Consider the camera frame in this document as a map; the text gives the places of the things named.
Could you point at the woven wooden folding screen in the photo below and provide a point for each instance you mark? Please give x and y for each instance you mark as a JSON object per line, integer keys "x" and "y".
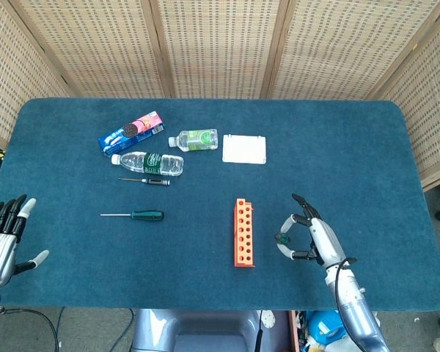
{"x": 220, "y": 44}

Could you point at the orange test tube rack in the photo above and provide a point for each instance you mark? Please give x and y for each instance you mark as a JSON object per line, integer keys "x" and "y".
{"x": 237, "y": 238}

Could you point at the bottle with light green label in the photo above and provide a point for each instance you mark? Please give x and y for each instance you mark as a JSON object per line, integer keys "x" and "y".
{"x": 196, "y": 140}

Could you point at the bottle with dark green label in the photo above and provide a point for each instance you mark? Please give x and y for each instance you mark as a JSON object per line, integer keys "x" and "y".
{"x": 152, "y": 164}

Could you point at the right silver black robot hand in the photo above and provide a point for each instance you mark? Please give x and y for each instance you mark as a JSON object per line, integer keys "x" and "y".
{"x": 324, "y": 238}

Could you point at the white plastic box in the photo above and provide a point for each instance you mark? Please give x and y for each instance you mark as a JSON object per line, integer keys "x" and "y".
{"x": 243, "y": 148}

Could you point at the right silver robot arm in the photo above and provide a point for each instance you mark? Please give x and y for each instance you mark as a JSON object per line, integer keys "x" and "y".
{"x": 348, "y": 293}

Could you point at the blue pink cookie box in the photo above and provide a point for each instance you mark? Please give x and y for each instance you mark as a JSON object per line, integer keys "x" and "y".
{"x": 132, "y": 132}

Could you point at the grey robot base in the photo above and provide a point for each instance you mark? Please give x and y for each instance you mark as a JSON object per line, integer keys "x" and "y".
{"x": 205, "y": 330}

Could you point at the slim black precision screwdriver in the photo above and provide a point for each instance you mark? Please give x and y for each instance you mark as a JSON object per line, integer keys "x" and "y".
{"x": 155, "y": 181}

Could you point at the blue white bag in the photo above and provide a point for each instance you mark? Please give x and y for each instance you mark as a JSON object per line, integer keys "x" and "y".
{"x": 322, "y": 326}

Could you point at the blue table cloth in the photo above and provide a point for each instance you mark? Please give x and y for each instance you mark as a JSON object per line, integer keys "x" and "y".
{"x": 168, "y": 264}

